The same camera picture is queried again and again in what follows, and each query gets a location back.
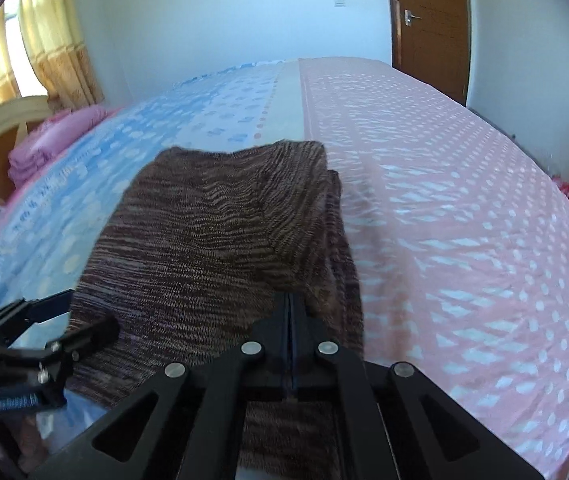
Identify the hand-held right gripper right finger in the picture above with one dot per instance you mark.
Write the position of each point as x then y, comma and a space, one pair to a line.
304, 330

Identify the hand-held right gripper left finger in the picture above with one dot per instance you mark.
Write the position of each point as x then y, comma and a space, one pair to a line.
269, 330

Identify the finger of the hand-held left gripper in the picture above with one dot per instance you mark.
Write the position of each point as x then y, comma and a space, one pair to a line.
89, 332
39, 307

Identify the brown knit garment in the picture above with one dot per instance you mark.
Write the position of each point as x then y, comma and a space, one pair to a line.
214, 230

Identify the pink folded blanket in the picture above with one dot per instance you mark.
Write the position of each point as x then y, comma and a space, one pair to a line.
49, 135

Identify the blue and pink dotted bed sheet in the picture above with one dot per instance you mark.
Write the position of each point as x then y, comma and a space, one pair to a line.
439, 210

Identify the yellow curtain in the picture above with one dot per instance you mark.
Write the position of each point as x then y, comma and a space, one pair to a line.
49, 45

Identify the brown wooden door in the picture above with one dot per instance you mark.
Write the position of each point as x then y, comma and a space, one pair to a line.
432, 25

